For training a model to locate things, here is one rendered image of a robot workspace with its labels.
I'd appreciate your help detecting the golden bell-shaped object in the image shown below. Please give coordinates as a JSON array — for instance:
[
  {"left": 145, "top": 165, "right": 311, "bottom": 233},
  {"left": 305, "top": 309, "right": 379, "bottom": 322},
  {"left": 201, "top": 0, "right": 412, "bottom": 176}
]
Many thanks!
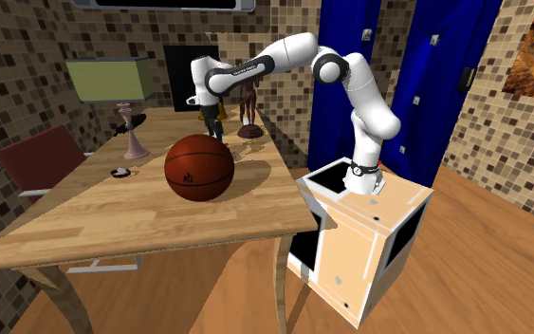
[{"left": 197, "top": 102, "right": 230, "bottom": 122}]

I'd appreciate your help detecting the brown human figure statue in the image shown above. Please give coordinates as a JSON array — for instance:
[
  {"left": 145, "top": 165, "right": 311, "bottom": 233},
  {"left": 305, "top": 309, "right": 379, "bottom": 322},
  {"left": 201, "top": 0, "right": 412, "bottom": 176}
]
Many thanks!
[{"left": 236, "top": 78, "right": 266, "bottom": 139}]

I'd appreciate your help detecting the brown basketball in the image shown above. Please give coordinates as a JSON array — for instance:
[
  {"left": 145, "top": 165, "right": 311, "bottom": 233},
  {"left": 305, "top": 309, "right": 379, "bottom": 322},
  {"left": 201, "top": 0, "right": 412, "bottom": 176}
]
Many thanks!
[{"left": 164, "top": 134, "right": 236, "bottom": 203}]

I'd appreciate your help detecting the black oblong object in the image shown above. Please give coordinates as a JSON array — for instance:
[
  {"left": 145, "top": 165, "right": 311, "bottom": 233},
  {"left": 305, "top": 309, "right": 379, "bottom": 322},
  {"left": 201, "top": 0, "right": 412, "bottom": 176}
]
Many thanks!
[{"left": 112, "top": 113, "right": 148, "bottom": 138}]

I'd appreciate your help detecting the green shade table lamp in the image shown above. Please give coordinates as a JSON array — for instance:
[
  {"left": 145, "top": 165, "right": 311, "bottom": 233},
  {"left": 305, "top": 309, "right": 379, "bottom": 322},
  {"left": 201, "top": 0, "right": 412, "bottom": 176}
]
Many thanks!
[{"left": 64, "top": 56, "right": 156, "bottom": 160}]

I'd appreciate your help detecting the narrow blue curtain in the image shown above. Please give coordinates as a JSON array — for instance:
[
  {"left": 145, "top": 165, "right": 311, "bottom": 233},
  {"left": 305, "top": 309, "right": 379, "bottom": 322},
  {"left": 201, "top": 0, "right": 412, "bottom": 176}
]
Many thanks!
[{"left": 306, "top": 0, "right": 383, "bottom": 174}]

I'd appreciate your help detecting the wooden table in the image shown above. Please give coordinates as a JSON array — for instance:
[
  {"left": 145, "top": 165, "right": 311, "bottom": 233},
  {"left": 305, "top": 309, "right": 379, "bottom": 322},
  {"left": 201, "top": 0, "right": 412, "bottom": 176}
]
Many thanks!
[{"left": 0, "top": 104, "right": 320, "bottom": 334}]

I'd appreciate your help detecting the red chair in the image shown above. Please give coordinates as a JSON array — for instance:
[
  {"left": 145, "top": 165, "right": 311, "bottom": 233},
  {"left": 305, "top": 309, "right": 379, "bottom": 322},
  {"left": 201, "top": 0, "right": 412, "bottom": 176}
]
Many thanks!
[{"left": 0, "top": 123, "right": 143, "bottom": 274}]

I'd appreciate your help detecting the peach and white robot stand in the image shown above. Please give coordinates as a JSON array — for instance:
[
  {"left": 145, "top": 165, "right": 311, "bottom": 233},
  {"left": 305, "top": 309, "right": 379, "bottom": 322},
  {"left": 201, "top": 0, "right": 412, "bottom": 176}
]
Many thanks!
[{"left": 285, "top": 157, "right": 435, "bottom": 329}]

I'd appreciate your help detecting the wide blue curtain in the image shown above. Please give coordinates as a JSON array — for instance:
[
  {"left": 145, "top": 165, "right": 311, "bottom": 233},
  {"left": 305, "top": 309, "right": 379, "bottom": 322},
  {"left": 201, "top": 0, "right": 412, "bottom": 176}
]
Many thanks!
[{"left": 378, "top": 0, "right": 504, "bottom": 189}]

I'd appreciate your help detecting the grey framed wall screen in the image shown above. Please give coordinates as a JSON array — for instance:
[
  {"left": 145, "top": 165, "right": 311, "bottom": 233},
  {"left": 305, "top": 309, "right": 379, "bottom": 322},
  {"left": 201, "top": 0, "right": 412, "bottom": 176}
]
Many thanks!
[{"left": 69, "top": 0, "right": 257, "bottom": 13}]

